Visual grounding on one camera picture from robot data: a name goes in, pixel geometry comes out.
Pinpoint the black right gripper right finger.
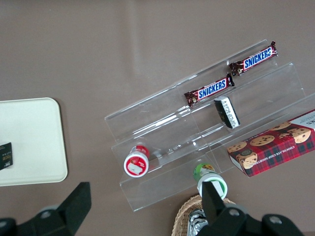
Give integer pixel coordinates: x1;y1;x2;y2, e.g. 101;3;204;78
198;182;306;236

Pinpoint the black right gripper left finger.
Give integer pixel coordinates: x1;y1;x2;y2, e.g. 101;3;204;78
0;181;92;236

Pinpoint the woven wicker basket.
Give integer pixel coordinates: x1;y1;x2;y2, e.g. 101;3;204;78
174;194;237;236

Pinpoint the cream plastic tray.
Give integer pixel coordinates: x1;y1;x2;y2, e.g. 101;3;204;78
0;97;68;187

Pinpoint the green lidded small bottle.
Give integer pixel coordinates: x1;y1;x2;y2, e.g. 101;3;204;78
192;162;228;199

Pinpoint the red lidded small bottle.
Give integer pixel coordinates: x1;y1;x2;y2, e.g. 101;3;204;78
124;144;150;177

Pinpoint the red plaid cookie box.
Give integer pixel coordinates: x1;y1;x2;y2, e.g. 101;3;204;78
226;109;315;178

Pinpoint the black snack packet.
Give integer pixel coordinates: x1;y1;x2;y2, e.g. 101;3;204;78
0;142;14;172

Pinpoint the small black white box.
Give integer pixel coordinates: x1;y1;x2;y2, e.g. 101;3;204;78
213;96;241;130

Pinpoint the clear acrylic tiered stand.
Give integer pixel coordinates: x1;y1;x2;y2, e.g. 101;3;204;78
104;39;315;212

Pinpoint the Snickers chocolate bar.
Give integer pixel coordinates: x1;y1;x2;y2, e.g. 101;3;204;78
184;73;235;107
229;40;279;77

